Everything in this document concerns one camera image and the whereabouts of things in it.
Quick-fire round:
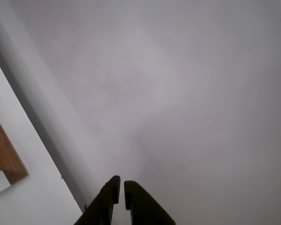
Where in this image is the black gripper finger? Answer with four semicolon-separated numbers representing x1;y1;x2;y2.
124;180;177;225
74;175;121;225

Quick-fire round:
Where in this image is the wooden furniture panel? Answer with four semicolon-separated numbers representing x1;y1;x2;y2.
0;106;29;186

